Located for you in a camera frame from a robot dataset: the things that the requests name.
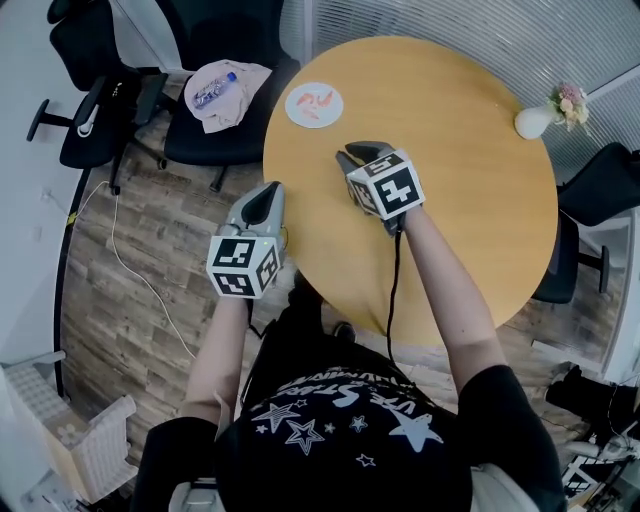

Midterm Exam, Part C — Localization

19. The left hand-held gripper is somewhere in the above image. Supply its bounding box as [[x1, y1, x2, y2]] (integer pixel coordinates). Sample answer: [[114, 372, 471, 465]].
[[205, 181, 290, 301]]

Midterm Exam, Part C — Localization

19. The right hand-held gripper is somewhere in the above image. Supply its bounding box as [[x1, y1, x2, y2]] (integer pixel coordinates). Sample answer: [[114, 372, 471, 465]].
[[335, 140, 427, 237]]

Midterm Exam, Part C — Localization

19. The white plate with shrimps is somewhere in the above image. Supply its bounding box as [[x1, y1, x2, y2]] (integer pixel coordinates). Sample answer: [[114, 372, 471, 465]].
[[284, 81, 345, 130]]

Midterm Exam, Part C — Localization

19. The person's right forearm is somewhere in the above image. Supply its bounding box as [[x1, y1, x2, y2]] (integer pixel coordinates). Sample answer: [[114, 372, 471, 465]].
[[401, 203, 510, 402]]

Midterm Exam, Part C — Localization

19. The person's left forearm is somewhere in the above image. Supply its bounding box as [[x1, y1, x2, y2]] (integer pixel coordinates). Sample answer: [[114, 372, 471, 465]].
[[182, 296, 252, 427]]

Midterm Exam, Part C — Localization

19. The black mesh office chair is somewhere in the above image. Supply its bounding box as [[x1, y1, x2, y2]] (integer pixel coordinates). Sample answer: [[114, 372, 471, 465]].
[[133, 0, 302, 195], [26, 0, 147, 197], [531, 141, 640, 307]]

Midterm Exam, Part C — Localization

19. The pale pink cloth bag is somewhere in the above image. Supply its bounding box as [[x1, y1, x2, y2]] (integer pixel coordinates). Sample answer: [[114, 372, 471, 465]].
[[183, 58, 274, 135]]

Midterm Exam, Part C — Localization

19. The clear plastic water bottle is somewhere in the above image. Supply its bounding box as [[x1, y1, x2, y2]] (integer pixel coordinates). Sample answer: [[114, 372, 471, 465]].
[[191, 71, 238, 110]]

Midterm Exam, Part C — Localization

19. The pink flower bouquet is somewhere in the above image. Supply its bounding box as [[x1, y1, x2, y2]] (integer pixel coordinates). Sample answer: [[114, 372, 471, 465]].
[[546, 81, 592, 135]]

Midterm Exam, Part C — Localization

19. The black star-print T-shirt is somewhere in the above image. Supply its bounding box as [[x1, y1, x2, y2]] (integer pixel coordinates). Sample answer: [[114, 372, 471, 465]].
[[129, 324, 569, 512]]

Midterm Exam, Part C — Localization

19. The open box with lattice flaps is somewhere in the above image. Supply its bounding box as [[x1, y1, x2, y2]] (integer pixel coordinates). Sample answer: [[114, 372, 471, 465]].
[[0, 357, 140, 507]]

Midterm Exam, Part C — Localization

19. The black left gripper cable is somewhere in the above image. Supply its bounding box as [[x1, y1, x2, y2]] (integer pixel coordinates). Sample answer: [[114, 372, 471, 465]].
[[245, 297, 274, 341]]

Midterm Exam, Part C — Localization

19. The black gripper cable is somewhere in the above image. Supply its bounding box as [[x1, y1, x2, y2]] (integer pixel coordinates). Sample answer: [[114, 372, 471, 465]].
[[245, 297, 274, 341], [385, 230, 405, 362]]

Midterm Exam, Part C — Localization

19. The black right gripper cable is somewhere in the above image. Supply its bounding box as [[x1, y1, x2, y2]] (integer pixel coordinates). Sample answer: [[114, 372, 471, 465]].
[[385, 230, 405, 362]]

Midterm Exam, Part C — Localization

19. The white floor cable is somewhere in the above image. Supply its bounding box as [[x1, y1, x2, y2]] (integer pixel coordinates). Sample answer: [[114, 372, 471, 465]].
[[66, 178, 200, 362]]

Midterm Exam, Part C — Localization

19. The grey shoulder strap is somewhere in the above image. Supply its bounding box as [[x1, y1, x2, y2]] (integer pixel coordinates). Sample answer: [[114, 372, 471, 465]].
[[471, 462, 529, 512], [169, 479, 224, 512]]

